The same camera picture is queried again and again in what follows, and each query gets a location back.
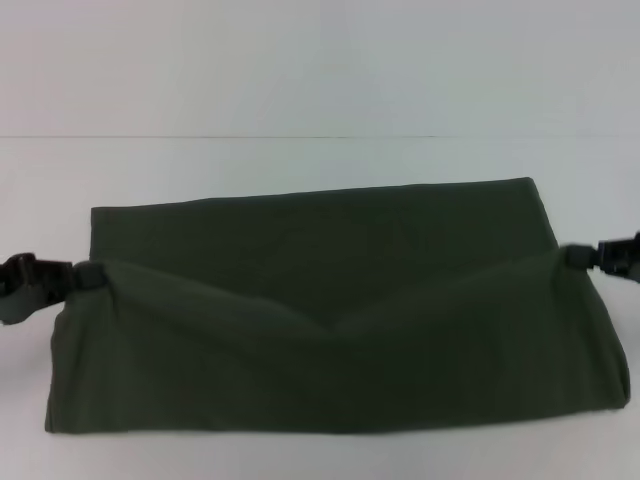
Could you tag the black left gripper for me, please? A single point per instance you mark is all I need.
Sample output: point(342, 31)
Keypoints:
point(35, 275)

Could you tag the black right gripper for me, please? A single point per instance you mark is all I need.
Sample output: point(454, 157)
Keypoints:
point(620, 255)

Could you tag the dark green t-shirt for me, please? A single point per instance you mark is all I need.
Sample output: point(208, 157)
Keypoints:
point(325, 325)

